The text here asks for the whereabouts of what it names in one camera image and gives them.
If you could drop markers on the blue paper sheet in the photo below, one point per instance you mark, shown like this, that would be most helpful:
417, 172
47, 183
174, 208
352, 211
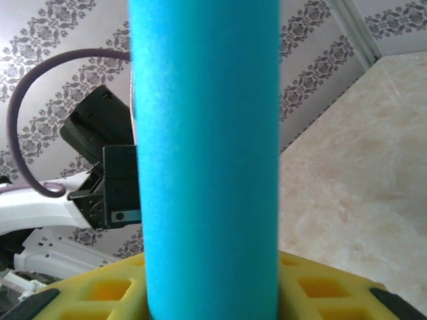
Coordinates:
207, 150

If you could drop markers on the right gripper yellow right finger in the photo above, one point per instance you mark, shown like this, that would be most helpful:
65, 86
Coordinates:
333, 300

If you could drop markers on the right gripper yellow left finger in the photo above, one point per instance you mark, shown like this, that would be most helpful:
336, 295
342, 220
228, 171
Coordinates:
100, 300

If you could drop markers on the aluminium frame post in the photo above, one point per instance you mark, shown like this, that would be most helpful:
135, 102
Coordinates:
358, 30

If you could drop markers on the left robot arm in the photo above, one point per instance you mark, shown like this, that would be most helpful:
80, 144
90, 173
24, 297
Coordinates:
33, 210

